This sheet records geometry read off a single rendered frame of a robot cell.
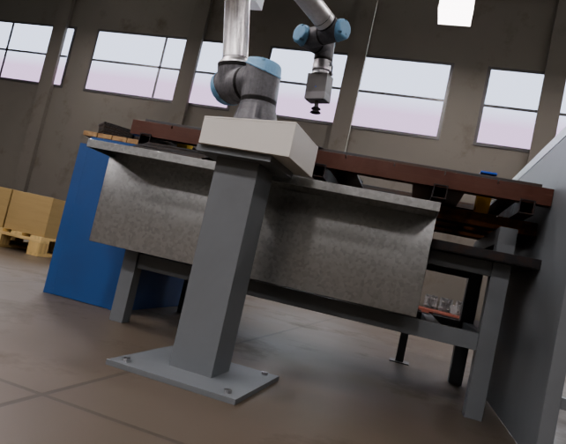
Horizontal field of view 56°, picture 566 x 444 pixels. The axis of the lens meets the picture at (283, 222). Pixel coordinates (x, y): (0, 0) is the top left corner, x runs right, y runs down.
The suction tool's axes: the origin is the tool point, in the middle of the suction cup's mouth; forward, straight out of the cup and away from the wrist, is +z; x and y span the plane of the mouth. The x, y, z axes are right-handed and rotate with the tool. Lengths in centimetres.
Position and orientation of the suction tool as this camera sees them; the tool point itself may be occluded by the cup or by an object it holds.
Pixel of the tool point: (315, 113)
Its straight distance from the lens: 211.7
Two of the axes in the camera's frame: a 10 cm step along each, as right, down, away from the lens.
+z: -1.5, 9.9, -0.8
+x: -4.4, -1.3, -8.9
